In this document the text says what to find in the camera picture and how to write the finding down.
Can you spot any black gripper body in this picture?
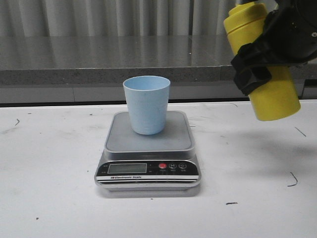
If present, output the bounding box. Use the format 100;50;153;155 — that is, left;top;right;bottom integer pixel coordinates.
257;0;317;66

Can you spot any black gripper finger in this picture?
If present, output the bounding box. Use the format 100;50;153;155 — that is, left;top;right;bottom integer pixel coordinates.
230;37;273;97

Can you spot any yellow squeeze bottle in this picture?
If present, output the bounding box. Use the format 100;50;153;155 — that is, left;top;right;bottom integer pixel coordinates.
224;2;301;121

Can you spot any light blue plastic cup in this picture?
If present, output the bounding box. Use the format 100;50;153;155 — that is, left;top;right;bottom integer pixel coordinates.
123;75;170;135

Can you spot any silver electronic kitchen scale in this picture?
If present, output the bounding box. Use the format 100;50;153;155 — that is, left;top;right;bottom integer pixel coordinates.
95;111;202;198

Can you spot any grey stone counter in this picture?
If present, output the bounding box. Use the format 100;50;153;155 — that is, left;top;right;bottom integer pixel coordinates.
0;34;317;104

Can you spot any white pleated curtain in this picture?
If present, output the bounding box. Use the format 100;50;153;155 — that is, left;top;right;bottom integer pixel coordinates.
0;0;278;37

